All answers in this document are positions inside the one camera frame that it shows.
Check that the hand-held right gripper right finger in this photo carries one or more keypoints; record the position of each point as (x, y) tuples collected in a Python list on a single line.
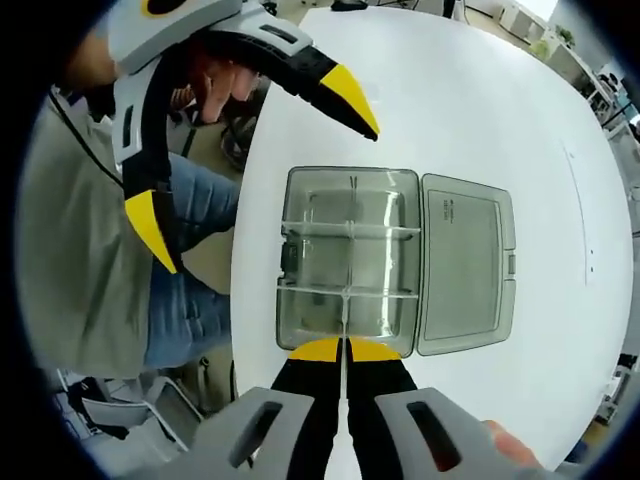
[(385, 375)]

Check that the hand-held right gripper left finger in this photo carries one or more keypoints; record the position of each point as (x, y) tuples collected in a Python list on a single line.
[(300, 380)]

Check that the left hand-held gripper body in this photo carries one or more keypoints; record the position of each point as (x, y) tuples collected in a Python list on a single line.
[(165, 35)]

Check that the clear plastic divider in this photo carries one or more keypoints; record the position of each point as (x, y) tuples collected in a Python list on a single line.
[(310, 290), (350, 260), (320, 229), (345, 415)]

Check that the transparent grey box guide fixture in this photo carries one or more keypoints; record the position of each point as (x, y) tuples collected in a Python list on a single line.
[(465, 280)]

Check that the person's left hand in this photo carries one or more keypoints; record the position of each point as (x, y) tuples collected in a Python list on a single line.
[(222, 92)]

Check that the person's right hand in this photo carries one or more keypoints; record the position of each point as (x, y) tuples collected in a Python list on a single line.
[(515, 450)]

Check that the person's grey shirt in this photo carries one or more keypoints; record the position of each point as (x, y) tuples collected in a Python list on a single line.
[(75, 250)]

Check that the person's blue jeans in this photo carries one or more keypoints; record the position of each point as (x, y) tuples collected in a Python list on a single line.
[(200, 320)]

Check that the green potted plant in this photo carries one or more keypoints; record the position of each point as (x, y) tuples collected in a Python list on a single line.
[(565, 35)]

